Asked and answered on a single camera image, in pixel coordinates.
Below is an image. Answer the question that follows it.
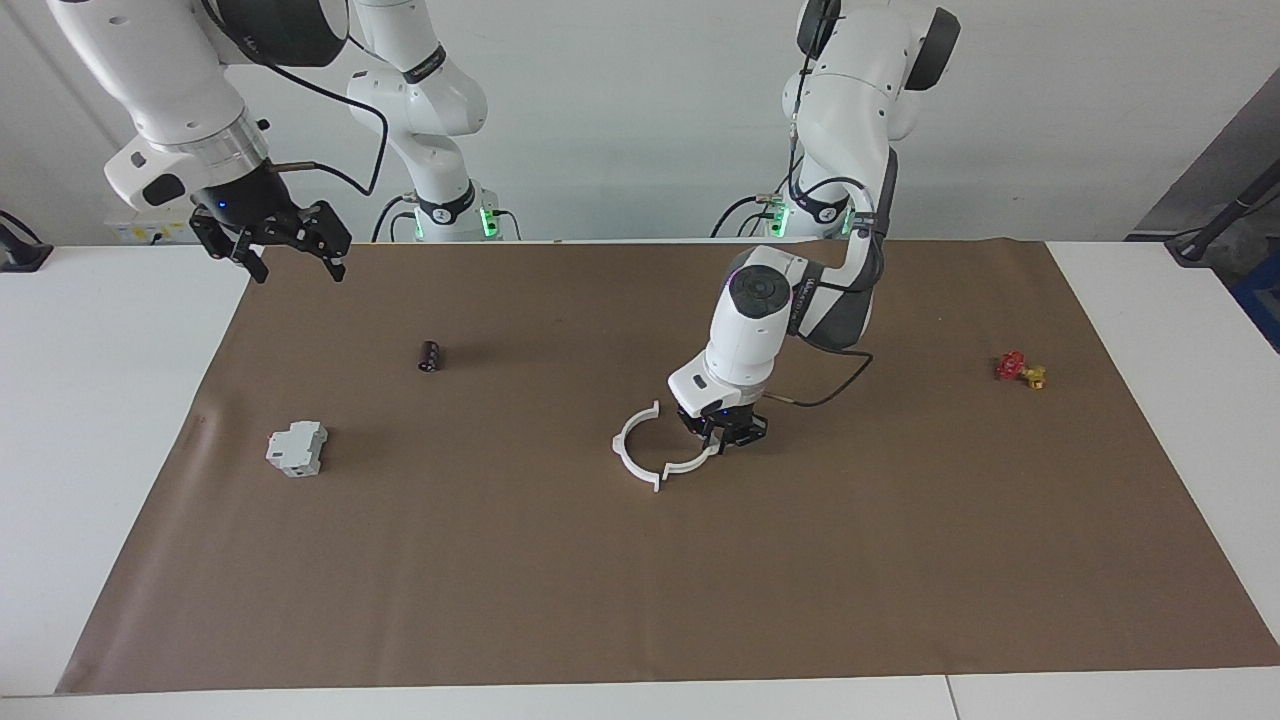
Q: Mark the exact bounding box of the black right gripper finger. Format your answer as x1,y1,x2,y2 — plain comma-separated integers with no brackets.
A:
305,202,353,283
190,212,269,284

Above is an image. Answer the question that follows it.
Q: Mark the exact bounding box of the white half-ring pipe clamp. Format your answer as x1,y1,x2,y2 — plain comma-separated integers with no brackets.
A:
662,440,723,479
611,401,663,493

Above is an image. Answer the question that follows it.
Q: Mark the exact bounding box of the brown paper table mat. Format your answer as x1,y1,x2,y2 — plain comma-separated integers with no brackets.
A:
55,238,1280,696

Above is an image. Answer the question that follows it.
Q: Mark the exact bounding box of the white circuit breaker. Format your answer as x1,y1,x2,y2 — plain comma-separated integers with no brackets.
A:
265,420,329,478

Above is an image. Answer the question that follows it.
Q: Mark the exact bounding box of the black stand base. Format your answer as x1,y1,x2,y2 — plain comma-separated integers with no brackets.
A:
0,210,54,273

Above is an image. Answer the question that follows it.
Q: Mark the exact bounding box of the red and yellow valve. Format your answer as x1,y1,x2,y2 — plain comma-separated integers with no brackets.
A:
995,350,1048,390

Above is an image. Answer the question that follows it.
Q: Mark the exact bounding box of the black tripod stand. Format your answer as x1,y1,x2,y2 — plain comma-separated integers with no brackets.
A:
1165,165,1280,266

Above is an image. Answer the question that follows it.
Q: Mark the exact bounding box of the blue box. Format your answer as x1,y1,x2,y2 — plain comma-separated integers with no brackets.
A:
1232,250,1280,353

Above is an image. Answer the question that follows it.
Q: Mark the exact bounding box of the black right base cable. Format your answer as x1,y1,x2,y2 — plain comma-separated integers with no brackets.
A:
370,193,419,243

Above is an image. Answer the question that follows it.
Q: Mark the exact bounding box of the black base cable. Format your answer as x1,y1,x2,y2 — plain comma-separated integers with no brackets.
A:
710,150,806,241
370,193,419,243

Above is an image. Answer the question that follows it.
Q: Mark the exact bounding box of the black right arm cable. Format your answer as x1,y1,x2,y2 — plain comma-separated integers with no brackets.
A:
200,0,389,198

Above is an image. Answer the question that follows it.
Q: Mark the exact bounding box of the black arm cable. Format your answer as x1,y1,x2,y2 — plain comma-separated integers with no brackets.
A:
768,100,881,409
200,0,389,198

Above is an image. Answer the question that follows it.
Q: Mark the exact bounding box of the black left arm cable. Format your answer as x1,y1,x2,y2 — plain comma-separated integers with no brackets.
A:
768,100,881,409

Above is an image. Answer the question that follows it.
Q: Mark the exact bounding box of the white wall socket box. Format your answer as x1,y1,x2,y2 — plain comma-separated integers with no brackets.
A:
108,210,201,244

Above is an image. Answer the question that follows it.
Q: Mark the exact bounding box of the black left base cable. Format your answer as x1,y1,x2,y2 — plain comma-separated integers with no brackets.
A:
710,150,806,241

